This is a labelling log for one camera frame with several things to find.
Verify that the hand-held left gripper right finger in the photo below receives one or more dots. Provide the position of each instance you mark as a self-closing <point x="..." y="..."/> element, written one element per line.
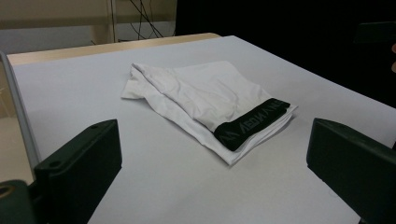
<point x="355" y="161"/>

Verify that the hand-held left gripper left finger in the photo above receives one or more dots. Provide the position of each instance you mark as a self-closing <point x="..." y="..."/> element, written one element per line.
<point x="77" y="168"/>

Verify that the white underwear with black waistband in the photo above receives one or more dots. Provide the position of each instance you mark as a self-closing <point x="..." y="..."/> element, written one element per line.
<point x="202" y="99"/>

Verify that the beige wooden furniture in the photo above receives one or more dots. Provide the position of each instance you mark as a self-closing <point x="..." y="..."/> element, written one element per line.
<point x="62" y="15"/>

